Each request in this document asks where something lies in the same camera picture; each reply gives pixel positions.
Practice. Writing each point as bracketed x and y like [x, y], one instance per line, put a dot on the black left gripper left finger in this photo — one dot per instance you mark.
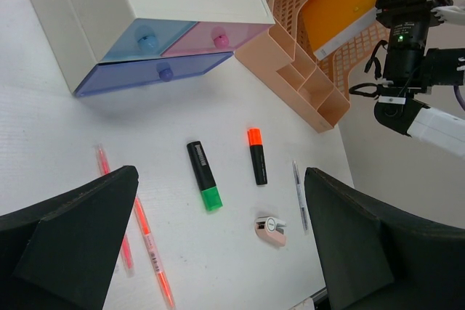
[61, 253]

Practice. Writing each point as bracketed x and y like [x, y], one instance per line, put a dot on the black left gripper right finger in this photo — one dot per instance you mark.
[376, 256]

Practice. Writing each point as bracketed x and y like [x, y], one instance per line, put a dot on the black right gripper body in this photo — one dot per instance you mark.
[393, 12]

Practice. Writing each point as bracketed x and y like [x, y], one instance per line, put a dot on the peach plastic desk organizer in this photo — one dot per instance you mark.
[282, 58]

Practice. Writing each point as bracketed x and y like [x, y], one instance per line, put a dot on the pink drawer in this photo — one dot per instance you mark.
[210, 37]

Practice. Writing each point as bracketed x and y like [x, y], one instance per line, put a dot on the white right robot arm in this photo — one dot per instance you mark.
[410, 69]

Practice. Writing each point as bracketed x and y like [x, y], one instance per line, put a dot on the orange gel pen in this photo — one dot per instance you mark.
[153, 254]

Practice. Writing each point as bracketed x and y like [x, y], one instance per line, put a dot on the green cap black highlighter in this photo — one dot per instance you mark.
[204, 177]

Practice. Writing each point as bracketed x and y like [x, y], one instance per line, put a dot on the orange cap black highlighter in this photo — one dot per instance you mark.
[257, 156]

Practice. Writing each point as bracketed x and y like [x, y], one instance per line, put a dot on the light blue drawer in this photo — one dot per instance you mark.
[146, 39]

